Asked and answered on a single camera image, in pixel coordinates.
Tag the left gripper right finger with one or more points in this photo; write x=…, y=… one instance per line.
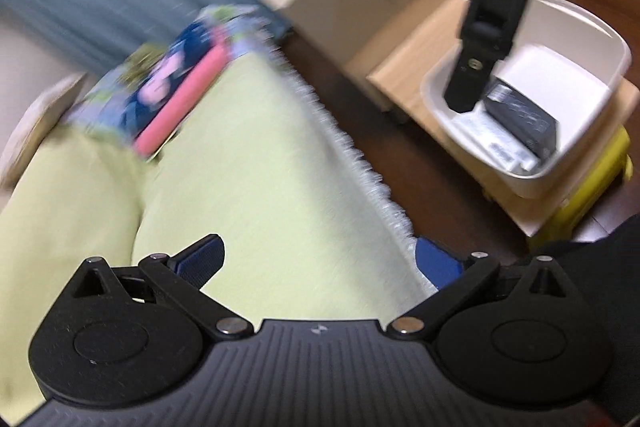
x=479, y=300

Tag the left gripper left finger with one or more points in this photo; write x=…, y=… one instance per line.
x=159, y=298

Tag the white parrot ointment box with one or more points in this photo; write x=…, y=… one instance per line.
x=501, y=146

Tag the white plastic storage bin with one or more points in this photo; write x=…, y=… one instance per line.
x=566, y=91

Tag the black shaver box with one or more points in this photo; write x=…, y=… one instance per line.
x=525, y=120

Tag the light wooden board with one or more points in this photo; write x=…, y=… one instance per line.
x=415, y=77

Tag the green sofa cover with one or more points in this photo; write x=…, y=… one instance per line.
x=309, y=228

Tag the pink ribbed cushion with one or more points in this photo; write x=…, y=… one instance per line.
x=180, y=104

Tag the yellow plastic stool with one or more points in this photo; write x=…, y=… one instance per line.
x=614, y=163

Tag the blue patterned blanket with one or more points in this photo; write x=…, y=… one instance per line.
x=128, y=97

